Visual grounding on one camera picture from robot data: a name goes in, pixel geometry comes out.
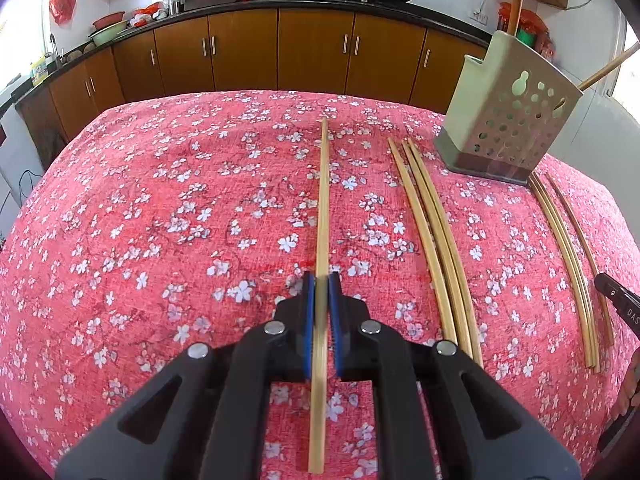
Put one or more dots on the person's right hand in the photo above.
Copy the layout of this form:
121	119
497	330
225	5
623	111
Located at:
629	390

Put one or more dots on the black kitchen countertop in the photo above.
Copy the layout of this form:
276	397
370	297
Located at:
280	2

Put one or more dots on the beige perforated chopstick holder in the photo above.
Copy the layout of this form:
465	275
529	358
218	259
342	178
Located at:
500	110

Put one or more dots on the window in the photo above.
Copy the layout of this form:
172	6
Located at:
630	85

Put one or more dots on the red basin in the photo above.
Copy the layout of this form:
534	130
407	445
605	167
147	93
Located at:
107	21

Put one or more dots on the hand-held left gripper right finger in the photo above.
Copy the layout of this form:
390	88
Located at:
334	320

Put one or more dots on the metal faucet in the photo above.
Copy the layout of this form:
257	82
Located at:
52	50

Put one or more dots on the red floral tablecloth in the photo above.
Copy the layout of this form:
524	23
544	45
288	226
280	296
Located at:
150	260

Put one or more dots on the yellow detergent bottle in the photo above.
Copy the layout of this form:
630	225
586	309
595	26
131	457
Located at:
39	72

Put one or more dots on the red food packages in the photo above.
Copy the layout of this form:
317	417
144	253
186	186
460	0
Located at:
532	25

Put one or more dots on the green basin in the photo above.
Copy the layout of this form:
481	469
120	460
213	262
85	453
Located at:
107	36

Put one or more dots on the white wall socket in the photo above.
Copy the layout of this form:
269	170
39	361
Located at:
480	16

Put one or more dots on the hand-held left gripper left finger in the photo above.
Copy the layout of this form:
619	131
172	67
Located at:
310	310

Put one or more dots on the red plastic bag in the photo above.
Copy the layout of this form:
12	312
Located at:
62	5

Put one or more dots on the brown wooden kitchen cabinets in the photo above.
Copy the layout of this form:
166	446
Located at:
240	50

